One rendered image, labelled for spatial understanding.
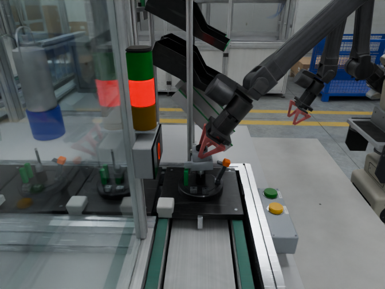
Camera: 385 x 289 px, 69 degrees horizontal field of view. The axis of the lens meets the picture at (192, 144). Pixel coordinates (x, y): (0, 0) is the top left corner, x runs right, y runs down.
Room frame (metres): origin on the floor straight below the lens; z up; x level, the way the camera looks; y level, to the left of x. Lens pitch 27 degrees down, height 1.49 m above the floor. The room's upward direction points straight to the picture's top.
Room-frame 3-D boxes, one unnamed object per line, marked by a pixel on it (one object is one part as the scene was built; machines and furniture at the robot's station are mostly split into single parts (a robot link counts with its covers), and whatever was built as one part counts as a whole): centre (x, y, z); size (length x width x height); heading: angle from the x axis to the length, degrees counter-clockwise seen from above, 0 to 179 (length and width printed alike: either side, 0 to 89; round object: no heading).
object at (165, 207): (0.62, 0.08, 0.97); 0.05 x 0.05 x 0.04; 88
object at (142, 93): (0.53, 0.10, 1.33); 0.05 x 0.05 x 0.05
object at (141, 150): (0.53, 0.10, 1.29); 0.12 x 0.05 x 0.25; 178
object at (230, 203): (0.72, -0.02, 0.96); 0.24 x 0.24 x 0.02; 88
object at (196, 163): (0.72, -0.02, 1.08); 0.08 x 0.04 x 0.07; 90
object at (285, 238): (0.63, -0.24, 0.93); 0.21 x 0.07 x 0.06; 178
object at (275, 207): (0.63, -0.24, 0.96); 0.04 x 0.04 x 0.02
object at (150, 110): (0.53, 0.10, 1.28); 0.05 x 0.05 x 0.05
